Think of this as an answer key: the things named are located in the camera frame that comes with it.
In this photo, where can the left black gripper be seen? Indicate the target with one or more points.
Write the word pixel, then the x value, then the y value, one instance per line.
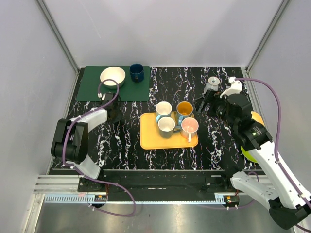
pixel 115 112

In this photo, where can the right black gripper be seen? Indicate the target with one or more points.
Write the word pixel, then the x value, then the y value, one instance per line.
pixel 213 98

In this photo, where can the light blue footed mug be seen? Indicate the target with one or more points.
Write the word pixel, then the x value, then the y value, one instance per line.
pixel 212 83

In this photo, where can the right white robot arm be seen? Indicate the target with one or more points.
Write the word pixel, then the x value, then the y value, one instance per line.
pixel 288 202

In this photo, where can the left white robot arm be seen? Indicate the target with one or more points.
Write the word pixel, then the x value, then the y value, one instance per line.
pixel 70 142

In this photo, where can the dark blue mug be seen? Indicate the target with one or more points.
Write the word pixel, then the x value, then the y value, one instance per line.
pixel 136 72

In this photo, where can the pink mug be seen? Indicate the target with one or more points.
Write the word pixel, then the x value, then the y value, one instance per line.
pixel 189 127

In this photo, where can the orange interior blue mug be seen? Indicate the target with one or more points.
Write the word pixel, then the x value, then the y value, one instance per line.
pixel 183 110

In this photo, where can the white interior grey mug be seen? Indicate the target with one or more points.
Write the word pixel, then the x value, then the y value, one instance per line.
pixel 167 127

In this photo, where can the yellow square plate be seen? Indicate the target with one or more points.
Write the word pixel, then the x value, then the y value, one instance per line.
pixel 257 117

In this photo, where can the cream bowl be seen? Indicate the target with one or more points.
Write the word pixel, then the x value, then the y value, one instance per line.
pixel 112 76

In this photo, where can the dark green mat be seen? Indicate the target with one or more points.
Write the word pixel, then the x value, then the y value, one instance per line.
pixel 129 91

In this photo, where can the orange plastic tray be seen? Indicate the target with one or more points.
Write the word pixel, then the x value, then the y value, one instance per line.
pixel 150 138

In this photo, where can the lime green plate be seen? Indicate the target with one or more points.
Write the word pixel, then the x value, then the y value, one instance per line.
pixel 247 155

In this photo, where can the white mug blue handle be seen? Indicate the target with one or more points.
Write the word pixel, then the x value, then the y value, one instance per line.
pixel 163 109

